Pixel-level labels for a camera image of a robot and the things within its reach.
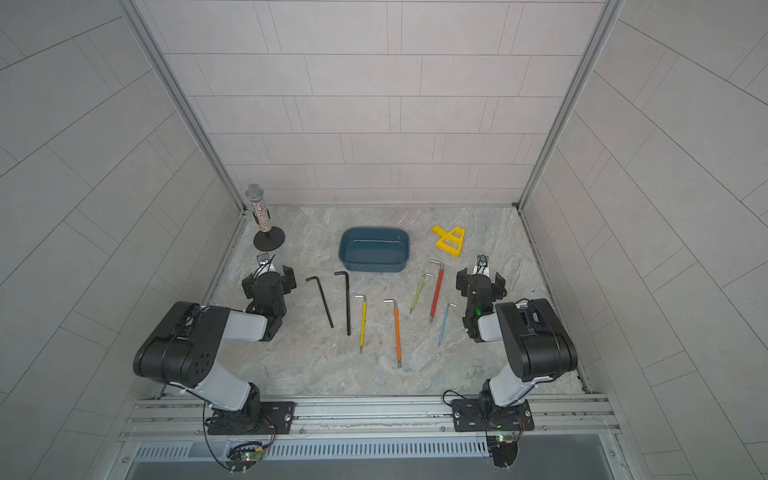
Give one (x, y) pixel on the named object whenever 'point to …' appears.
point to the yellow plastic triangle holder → (451, 241)
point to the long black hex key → (323, 299)
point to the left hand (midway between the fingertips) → (275, 265)
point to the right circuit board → (504, 449)
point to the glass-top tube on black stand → (269, 238)
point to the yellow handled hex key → (364, 315)
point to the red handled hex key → (437, 289)
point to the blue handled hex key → (444, 322)
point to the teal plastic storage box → (374, 249)
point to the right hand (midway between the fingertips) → (481, 267)
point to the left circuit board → (243, 456)
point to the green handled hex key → (420, 289)
